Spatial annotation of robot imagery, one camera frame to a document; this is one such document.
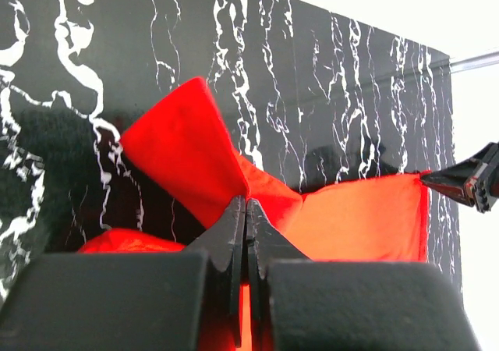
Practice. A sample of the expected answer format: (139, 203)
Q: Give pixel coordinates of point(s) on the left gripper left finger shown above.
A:
(188, 300)

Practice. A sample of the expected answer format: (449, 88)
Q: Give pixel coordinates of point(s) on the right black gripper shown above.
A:
(474, 184)

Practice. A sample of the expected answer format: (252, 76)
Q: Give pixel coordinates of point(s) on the bright red t shirt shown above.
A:
(182, 144)

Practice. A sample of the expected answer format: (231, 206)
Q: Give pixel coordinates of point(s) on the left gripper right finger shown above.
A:
(300, 304)

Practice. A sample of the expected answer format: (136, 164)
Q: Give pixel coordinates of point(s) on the right aluminium frame post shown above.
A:
(478, 60)

